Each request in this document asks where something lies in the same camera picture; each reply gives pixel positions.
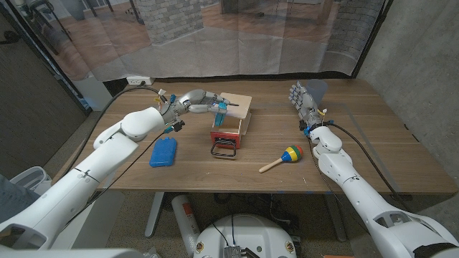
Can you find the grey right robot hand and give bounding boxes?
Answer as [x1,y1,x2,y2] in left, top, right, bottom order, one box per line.
[288,81,326,132]

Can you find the blue ice pack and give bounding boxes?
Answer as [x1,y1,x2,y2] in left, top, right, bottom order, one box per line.
[148,136,178,168]

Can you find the colourful wooden maraca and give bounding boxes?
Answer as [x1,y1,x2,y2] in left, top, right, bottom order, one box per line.
[258,144,304,174]

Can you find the red drawer with black handle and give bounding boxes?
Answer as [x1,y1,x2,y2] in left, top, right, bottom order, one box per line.
[209,116,243,158]

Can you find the translucent grey cup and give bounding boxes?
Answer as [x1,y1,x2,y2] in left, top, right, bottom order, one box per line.
[306,79,329,105]

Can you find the wooden box with slot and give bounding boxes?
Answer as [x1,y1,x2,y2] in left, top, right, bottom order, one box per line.
[213,92,253,136]

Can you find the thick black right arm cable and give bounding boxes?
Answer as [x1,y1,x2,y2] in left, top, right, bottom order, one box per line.
[322,122,412,212]

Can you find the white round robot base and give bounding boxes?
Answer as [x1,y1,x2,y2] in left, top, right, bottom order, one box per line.
[192,214,298,258]

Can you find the white power strip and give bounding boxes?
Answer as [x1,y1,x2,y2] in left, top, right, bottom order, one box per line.
[126,75,156,86]

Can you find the grey table leg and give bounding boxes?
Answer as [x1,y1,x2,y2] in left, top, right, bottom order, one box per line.
[144,191,166,239]
[322,194,348,243]

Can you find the white cabinet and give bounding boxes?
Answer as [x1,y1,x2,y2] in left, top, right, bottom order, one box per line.
[73,76,116,112]

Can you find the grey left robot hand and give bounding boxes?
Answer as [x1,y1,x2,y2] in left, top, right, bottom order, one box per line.
[159,88,240,126]

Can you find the dark grey partition panel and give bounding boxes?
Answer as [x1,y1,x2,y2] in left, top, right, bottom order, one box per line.
[0,6,90,180]

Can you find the black backdrop frame pole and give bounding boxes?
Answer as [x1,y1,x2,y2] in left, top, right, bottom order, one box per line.
[352,0,394,79]

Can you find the person in blue jeans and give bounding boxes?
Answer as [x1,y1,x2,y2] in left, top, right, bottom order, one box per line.
[0,174,41,224]

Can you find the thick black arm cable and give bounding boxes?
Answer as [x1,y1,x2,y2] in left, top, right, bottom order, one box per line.
[64,85,165,177]
[322,122,412,212]

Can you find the printed room backdrop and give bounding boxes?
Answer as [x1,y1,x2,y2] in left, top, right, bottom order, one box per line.
[6,0,392,82]

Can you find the white cylinder with orange label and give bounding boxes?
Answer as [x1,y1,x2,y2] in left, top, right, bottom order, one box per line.
[171,194,202,256]

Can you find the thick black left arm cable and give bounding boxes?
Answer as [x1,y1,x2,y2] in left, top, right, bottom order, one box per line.
[64,85,165,177]

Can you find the teal toy phone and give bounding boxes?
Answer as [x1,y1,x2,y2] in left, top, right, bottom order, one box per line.
[214,102,228,127]

